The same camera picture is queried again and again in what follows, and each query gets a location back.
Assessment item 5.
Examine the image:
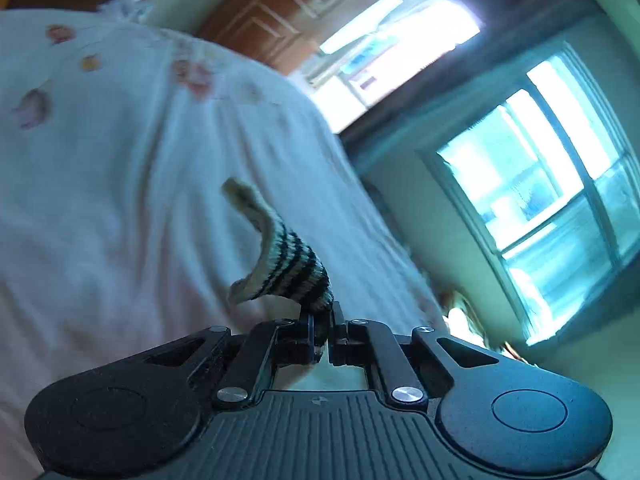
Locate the glass window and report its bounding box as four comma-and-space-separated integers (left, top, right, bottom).
417, 42, 640, 347

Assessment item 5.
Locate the black and cream striped sock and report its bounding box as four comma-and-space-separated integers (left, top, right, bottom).
221, 177, 335, 364

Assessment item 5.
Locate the white floral bed sheet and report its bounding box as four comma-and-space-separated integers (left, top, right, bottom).
0, 0, 451, 478

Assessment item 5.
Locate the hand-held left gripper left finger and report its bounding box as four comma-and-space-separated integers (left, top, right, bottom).
131, 305, 317, 409

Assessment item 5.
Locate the brown wooden door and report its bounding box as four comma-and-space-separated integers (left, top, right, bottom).
197, 0, 401, 77

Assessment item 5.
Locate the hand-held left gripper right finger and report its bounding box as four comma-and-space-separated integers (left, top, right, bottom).
327, 301, 506, 405

